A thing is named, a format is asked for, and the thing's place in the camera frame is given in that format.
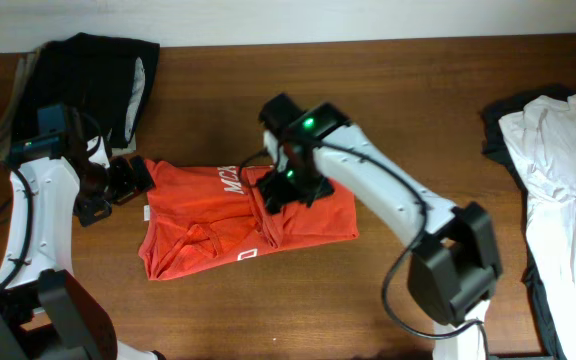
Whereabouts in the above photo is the red printed t-shirt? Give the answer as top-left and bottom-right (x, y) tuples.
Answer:
(138, 160), (359, 281)

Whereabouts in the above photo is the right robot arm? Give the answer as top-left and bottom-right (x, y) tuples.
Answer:
(255, 93), (503, 359)

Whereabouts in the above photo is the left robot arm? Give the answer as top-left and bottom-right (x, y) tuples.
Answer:
(0, 104), (162, 360)

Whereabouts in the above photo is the folded black garment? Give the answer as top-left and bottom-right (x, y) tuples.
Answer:
(13, 33), (160, 148)

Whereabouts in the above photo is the folded beige garment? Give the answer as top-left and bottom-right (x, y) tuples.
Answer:
(0, 47), (138, 164)

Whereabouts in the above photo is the white garment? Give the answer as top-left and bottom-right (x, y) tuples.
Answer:
(499, 94), (576, 359)

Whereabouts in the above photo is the right black cable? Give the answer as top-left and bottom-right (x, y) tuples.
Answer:
(237, 139), (492, 360)

